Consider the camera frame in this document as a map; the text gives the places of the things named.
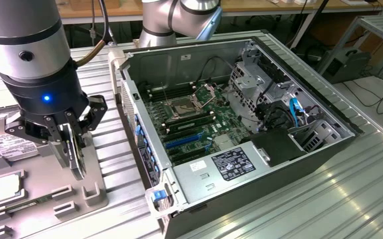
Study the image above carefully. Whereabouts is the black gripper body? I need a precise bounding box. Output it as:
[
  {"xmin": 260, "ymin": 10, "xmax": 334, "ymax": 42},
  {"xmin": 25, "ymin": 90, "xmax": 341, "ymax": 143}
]
[{"xmin": 1, "ymin": 66, "xmax": 90, "ymax": 120}]

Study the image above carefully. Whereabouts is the graphics card with silver bracket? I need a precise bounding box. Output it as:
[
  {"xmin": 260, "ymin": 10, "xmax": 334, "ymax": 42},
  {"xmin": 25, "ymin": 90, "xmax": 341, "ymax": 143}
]
[{"xmin": 60, "ymin": 123, "xmax": 88, "ymax": 181}]

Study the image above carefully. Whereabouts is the silver hard disk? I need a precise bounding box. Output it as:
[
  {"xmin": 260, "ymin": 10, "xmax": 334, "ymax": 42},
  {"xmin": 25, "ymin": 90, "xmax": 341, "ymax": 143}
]
[{"xmin": 0, "ymin": 106, "xmax": 41, "ymax": 161}]

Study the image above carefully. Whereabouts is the thin locking lever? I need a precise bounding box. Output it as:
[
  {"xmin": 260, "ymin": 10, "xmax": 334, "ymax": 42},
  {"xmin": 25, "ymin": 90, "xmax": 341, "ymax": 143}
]
[{"xmin": 161, "ymin": 81, "xmax": 170, "ymax": 103}]

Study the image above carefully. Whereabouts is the silver CPU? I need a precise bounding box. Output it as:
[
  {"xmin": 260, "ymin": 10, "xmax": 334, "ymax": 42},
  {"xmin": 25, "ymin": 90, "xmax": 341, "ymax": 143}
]
[{"xmin": 0, "ymin": 174, "xmax": 23, "ymax": 200}]

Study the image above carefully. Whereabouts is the grey parts rack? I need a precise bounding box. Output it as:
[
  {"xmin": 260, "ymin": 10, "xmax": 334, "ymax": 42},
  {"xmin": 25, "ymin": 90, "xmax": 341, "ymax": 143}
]
[{"xmin": 0, "ymin": 119, "xmax": 109, "ymax": 239}]

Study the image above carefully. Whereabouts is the CPU socket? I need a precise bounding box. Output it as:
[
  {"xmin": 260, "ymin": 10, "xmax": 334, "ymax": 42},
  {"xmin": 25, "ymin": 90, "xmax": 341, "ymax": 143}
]
[{"xmin": 165, "ymin": 98, "xmax": 200, "ymax": 118}]

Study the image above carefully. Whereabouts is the blue expansion slot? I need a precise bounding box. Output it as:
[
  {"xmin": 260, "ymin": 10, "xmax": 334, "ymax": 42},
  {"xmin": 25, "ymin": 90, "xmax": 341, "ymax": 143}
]
[{"xmin": 162, "ymin": 133, "xmax": 202, "ymax": 149}]

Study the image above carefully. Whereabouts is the RAM stick with black chips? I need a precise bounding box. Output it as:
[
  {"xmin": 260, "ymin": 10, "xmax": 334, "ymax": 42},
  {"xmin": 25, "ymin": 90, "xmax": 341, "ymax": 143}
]
[{"xmin": 169, "ymin": 116, "xmax": 212, "ymax": 131}]

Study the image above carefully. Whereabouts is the green RAM stick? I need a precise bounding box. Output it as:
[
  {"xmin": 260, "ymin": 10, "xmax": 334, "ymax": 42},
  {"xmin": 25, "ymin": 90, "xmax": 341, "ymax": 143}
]
[{"xmin": 3, "ymin": 194, "xmax": 54, "ymax": 215}]

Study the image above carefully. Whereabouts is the black expansion slot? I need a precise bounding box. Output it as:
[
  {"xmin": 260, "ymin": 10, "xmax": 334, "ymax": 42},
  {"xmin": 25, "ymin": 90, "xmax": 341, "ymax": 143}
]
[{"xmin": 172, "ymin": 148, "xmax": 208, "ymax": 163}]

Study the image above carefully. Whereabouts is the metal socket cover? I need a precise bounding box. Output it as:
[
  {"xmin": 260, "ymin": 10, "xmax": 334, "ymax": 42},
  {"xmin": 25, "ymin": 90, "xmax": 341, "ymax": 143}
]
[{"xmin": 190, "ymin": 83, "xmax": 217, "ymax": 107}]

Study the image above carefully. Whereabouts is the green motherboard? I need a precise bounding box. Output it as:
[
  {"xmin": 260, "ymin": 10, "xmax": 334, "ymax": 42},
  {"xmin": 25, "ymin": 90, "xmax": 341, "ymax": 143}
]
[{"xmin": 142, "ymin": 82, "xmax": 254, "ymax": 166}]

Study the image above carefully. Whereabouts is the small silver heatsink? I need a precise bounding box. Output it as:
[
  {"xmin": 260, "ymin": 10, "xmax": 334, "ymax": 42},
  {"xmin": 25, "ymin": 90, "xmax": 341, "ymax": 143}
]
[{"xmin": 213, "ymin": 135, "xmax": 234, "ymax": 147}]

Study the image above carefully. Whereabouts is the silver power supply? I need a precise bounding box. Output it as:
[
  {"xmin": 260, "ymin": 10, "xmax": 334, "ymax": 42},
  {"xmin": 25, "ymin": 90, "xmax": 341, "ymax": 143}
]
[{"xmin": 172, "ymin": 143, "xmax": 270, "ymax": 205}]

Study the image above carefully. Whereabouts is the silver drive cage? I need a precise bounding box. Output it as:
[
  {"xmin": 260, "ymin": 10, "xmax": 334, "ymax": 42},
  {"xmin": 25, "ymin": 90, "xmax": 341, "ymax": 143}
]
[{"xmin": 229, "ymin": 61, "xmax": 270, "ymax": 130}]

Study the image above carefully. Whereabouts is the open black PC case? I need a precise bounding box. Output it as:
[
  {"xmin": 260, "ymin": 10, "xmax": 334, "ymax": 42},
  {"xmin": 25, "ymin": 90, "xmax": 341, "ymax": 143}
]
[{"xmin": 106, "ymin": 36, "xmax": 364, "ymax": 239}]

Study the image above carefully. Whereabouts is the silver disk bay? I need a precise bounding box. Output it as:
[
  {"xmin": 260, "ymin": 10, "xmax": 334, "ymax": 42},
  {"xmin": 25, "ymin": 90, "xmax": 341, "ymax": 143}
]
[{"xmin": 286, "ymin": 119, "xmax": 356, "ymax": 153}]

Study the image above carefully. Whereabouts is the white round table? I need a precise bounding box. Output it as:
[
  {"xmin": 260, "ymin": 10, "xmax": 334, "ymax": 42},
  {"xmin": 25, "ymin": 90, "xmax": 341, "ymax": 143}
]
[{"xmin": 329, "ymin": 74, "xmax": 383, "ymax": 130}]

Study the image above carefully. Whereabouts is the black robot cable tan sleeve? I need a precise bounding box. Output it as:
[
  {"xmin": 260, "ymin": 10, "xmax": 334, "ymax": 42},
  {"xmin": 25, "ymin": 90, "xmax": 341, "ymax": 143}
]
[{"xmin": 76, "ymin": 0, "xmax": 114, "ymax": 67}]

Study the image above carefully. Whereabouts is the black looped wire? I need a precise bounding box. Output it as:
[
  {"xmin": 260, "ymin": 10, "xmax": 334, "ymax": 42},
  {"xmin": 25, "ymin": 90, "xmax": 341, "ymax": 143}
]
[{"xmin": 197, "ymin": 56, "xmax": 237, "ymax": 85}]

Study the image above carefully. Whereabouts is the black wire bundle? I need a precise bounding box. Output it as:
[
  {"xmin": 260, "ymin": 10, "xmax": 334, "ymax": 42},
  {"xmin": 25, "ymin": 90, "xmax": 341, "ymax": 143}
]
[{"xmin": 253, "ymin": 102, "xmax": 294, "ymax": 131}]

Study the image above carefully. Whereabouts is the light blue disk wire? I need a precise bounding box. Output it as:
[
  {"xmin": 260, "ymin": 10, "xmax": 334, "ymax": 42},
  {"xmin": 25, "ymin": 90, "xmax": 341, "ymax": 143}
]
[{"xmin": 288, "ymin": 98, "xmax": 302, "ymax": 127}]

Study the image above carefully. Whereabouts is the wooden desk white frame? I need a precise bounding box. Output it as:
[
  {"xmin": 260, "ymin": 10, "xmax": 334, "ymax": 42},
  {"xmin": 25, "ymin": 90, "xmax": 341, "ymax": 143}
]
[{"xmin": 57, "ymin": 0, "xmax": 383, "ymax": 49}]

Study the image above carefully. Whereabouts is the black device with handle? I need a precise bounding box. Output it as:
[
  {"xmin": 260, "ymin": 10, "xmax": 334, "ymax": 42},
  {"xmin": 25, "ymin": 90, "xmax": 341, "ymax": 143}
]
[{"xmin": 322, "ymin": 48, "xmax": 373, "ymax": 84}]

